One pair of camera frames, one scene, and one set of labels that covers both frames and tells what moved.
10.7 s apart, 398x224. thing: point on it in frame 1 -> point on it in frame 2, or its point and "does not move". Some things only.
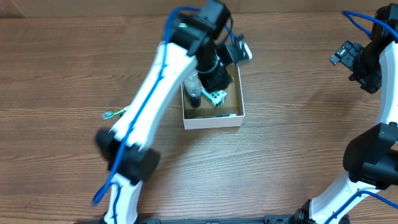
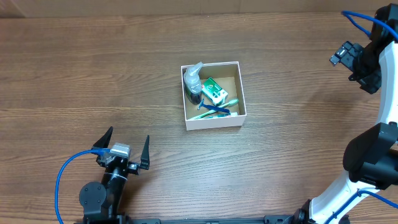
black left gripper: x=218 y=81 -> x=125 y=165
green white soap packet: x=217 y=98 does not move
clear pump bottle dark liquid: x=192 y=90 does not move
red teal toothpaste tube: x=232 y=114 does not move
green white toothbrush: x=108 y=114 -> x=232 y=102
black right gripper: x=367 y=81 does not move
